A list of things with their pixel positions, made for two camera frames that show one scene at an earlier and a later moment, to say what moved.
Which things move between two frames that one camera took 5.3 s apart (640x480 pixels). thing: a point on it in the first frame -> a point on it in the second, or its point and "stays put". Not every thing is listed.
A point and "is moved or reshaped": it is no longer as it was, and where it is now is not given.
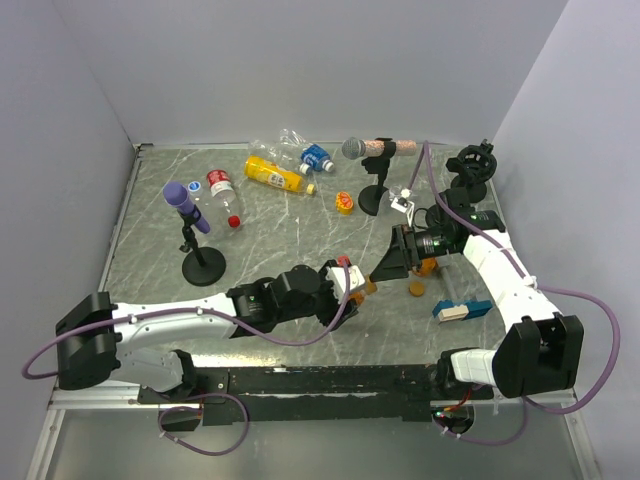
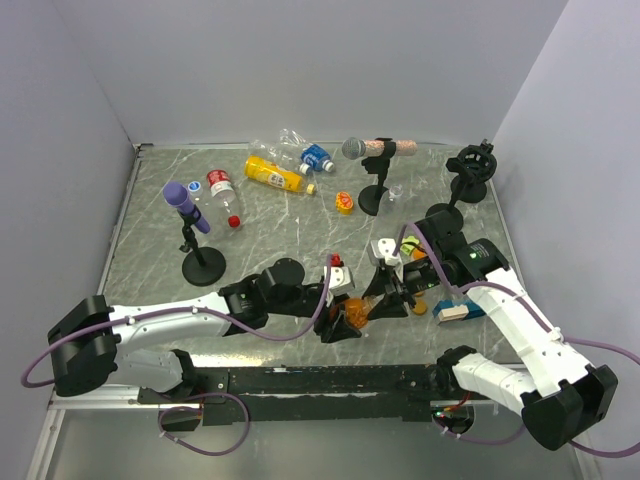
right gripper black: x=394 y=264 -> x=392 y=305
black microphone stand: x=369 y=198 stays put
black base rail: x=235 y=396 stays put
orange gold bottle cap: x=416 y=288 is moved or reshaped
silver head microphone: x=355 y=148 stays put
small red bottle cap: x=234 y=221 stays put
